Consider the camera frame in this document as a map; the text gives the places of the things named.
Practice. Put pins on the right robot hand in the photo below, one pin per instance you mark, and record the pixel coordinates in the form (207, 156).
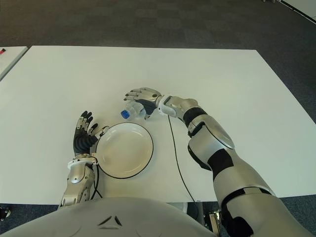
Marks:
(150, 97)

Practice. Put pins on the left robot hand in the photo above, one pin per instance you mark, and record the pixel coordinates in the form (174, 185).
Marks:
(82, 143)

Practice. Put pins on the clear water bottle blue cap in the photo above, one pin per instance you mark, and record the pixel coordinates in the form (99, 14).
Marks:
(132, 109)

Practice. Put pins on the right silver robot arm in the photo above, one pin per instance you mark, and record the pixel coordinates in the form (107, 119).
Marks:
(212, 138)

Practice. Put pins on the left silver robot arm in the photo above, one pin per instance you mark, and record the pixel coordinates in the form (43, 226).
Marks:
(76, 172)

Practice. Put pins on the white plate black rim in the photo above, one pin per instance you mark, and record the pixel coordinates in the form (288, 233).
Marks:
(124, 150)

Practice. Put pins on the grey robot torso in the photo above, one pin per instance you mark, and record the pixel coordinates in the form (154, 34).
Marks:
(111, 219)

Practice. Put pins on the black caster wheel stand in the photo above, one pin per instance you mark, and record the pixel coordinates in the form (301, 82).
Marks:
(5, 213)

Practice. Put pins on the red marker pen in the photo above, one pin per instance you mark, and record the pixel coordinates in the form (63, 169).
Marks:
(2, 51)

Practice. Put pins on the dark table leg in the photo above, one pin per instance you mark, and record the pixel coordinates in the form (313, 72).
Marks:
(196, 212)

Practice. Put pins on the metal bracket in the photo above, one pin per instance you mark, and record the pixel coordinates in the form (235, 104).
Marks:
(214, 219)

